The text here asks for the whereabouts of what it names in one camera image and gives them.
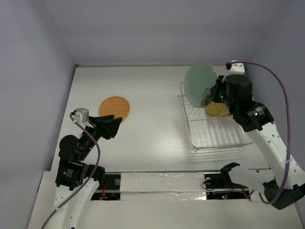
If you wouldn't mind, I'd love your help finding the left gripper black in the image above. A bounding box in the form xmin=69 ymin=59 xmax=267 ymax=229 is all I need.
xmin=79 ymin=114 xmax=122 ymax=159

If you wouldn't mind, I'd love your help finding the teal floral plate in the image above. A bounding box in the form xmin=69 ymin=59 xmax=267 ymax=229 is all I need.
xmin=184 ymin=62 xmax=216 ymax=108

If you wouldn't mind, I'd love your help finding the orange wicker plate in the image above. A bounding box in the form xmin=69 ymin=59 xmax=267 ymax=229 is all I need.
xmin=99 ymin=96 xmax=131 ymax=119

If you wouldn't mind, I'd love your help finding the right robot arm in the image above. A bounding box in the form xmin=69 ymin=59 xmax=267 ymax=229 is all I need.
xmin=202 ymin=74 xmax=305 ymax=210

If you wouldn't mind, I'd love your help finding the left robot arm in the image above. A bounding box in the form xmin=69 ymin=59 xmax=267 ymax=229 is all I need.
xmin=44 ymin=109 xmax=122 ymax=229

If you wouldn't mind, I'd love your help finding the yellow-green woven plate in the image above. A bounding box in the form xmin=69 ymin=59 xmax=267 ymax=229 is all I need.
xmin=206 ymin=102 xmax=227 ymax=117

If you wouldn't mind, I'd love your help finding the cream floral plate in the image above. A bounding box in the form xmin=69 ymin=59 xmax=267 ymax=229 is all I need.
xmin=219 ymin=105 xmax=232 ymax=117

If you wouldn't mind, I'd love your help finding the white foam strip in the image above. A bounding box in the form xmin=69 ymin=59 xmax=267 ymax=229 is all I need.
xmin=120 ymin=172 xmax=206 ymax=201

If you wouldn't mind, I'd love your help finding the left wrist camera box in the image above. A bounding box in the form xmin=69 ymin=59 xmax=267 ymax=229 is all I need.
xmin=73 ymin=108 xmax=89 ymax=124

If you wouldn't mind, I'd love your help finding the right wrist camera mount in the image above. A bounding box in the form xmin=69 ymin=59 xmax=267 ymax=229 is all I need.
xmin=226 ymin=61 xmax=245 ymax=75

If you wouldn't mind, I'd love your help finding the metal wire dish rack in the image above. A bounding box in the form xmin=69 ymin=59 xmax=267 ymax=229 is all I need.
xmin=180 ymin=82 xmax=253 ymax=154

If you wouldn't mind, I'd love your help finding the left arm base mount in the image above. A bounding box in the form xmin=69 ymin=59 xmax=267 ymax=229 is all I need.
xmin=91 ymin=173 xmax=121 ymax=201

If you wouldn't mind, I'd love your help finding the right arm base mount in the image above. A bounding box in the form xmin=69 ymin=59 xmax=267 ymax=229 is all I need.
xmin=201 ymin=162 xmax=252 ymax=200

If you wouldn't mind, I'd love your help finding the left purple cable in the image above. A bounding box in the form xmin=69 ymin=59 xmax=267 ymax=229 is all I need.
xmin=39 ymin=112 xmax=101 ymax=229

